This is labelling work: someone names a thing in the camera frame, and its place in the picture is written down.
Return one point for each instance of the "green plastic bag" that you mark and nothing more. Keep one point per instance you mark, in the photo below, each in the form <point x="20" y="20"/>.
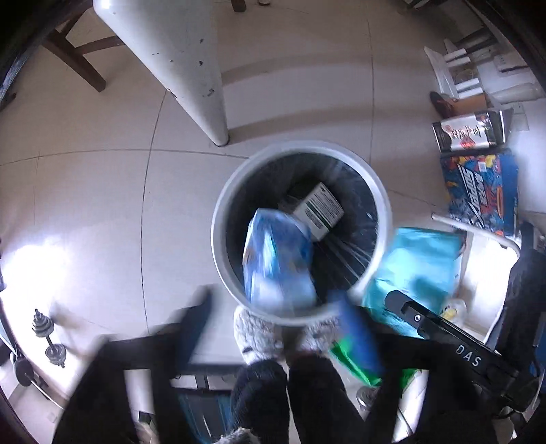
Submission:
<point x="362" y="367"/>

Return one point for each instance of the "dark wooden chair legs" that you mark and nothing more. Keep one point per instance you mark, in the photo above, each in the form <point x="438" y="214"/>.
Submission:
<point x="81" y="55"/>

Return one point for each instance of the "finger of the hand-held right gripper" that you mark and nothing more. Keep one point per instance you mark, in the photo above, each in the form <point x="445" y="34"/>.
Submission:
<point x="416" y="316"/>

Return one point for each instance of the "black bin liner bag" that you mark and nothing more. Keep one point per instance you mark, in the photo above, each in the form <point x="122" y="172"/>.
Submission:
<point x="264" y="179"/>

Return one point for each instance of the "person's left leg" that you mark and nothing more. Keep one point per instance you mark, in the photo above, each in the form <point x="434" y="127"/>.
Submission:
<point x="258" y="401"/>

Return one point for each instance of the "black weight plate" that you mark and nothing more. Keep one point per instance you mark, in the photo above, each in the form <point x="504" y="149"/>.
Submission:
<point x="23" y="372"/>

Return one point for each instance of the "round white trash bin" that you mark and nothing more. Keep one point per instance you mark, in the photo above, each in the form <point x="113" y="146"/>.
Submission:
<point x="298" y="150"/>

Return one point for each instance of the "colourful printed box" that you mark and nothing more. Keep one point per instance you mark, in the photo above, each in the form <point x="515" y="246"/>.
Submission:
<point x="482" y="192"/>

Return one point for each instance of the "white and green carton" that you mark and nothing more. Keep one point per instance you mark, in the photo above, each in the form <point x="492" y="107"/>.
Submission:
<point x="320" y="209"/>

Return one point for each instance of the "cardboard box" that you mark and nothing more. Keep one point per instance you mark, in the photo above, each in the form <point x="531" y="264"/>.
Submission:
<point x="472" y="104"/>

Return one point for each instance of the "black and red box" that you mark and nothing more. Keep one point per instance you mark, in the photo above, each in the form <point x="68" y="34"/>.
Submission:
<point x="469" y="130"/>

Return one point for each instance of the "black fabric chair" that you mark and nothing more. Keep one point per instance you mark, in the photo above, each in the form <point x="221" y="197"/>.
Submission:
<point x="524" y="299"/>

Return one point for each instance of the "person's right leg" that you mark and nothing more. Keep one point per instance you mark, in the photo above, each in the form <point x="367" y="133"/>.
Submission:
<point x="320" y="401"/>

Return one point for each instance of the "teal plastic bag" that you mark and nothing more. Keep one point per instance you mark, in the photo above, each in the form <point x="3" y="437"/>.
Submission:
<point x="418" y="264"/>

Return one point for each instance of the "white table leg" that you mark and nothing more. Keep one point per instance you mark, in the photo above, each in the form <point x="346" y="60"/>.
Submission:
<point x="179" y="55"/>

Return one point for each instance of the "grey fluffy slipper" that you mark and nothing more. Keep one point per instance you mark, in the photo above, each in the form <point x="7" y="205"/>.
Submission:
<point x="318" y="337"/>
<point x="254" y="337"/>

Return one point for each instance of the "black dumbbell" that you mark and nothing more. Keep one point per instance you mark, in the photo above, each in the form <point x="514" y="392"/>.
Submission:
<point x="47" y="337"/>

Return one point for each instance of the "brown shoe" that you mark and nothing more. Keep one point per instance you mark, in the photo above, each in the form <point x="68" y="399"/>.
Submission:
<point x="443" y="104"/>

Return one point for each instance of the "blue plastic packet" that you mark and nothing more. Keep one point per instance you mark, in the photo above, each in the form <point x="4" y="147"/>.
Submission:
<point x="273" y="256"/>

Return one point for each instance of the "white metal frame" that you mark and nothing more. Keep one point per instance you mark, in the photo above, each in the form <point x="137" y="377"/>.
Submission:
<point x="477" y="230"/>

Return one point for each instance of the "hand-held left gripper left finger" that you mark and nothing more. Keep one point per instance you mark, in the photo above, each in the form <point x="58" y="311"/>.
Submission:
<point x="194" y="328"/>

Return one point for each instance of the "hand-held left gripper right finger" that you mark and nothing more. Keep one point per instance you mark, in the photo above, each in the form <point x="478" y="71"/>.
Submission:
<point x="360" y="341"/>

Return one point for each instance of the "person's leg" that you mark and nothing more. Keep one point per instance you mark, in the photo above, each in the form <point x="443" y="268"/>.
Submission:
<point x="258" y="401"/>
<point x="320" y="401"/>

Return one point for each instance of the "white plastic stool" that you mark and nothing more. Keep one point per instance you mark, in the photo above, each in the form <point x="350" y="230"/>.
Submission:
<point x="448" y="64"/>

